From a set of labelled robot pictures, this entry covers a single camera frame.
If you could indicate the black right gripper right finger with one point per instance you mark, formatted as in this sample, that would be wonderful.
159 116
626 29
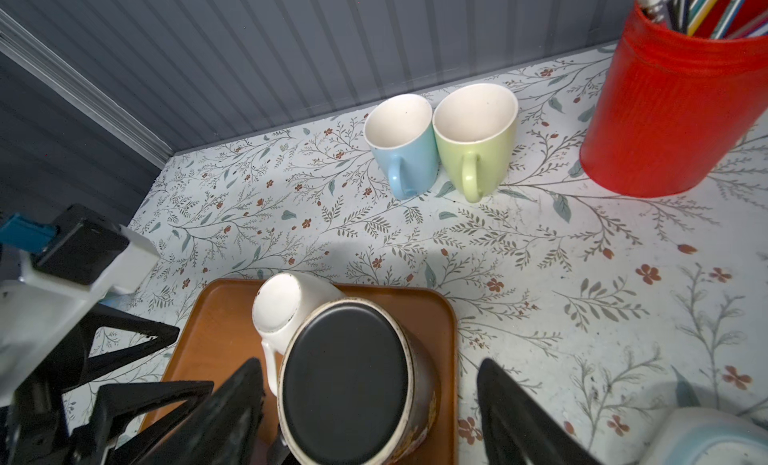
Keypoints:
516 429

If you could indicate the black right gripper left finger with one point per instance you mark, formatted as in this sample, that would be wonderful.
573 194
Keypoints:
223 430

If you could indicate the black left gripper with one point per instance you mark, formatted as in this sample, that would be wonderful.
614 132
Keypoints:
34 427

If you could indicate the orange plastic tray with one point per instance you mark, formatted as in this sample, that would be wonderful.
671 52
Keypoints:
219 337

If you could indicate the white mug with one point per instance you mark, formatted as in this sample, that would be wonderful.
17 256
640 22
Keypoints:
280 306

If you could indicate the black patterned mug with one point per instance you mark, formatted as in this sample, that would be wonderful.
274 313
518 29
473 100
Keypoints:
356 387

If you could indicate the light green mug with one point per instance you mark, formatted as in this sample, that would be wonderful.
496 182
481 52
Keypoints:
475 128

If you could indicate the light blue mug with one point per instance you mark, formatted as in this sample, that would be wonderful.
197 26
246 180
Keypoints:
400 134

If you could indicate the red pen holder cup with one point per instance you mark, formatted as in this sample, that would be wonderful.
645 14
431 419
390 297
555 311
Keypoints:
672 106

